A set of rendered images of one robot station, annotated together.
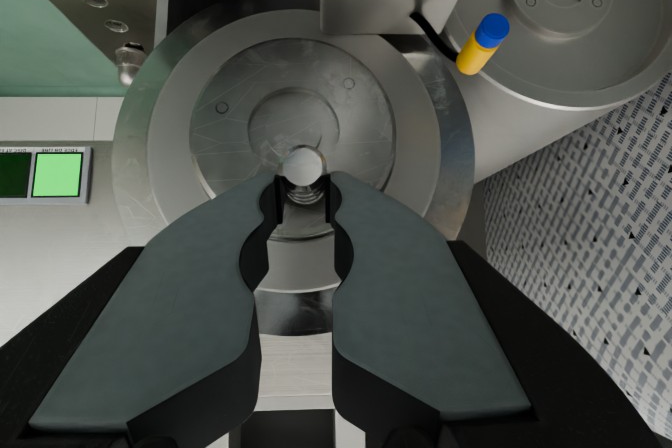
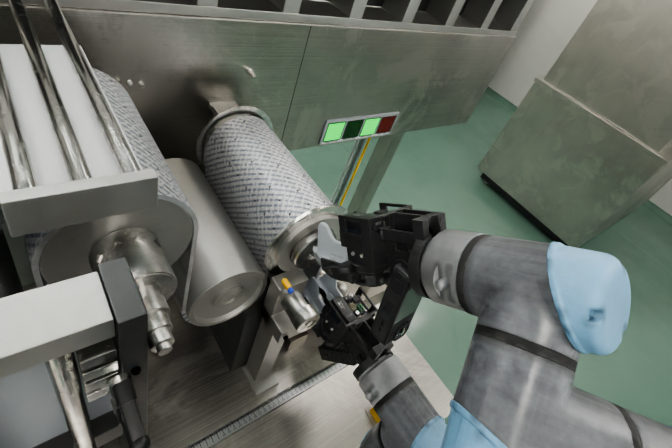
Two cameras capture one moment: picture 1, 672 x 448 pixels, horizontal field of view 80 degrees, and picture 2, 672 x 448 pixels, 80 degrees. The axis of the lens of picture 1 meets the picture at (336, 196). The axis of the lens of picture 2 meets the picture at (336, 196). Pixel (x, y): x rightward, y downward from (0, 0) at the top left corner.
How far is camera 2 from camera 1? 0.51 m
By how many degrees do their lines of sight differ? 55
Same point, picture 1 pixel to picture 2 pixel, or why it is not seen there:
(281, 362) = (249, 41)
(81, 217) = (329, 113)
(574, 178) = not seen: hidden behind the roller
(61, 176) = (333, 131)
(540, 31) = (237, 286)
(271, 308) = (326, 211)
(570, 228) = not seen: hidden behind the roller
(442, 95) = (271, 263)
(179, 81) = not seen: hidden behind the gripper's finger
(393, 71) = (285, 266)
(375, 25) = (290, 274)
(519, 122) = (239, 260)
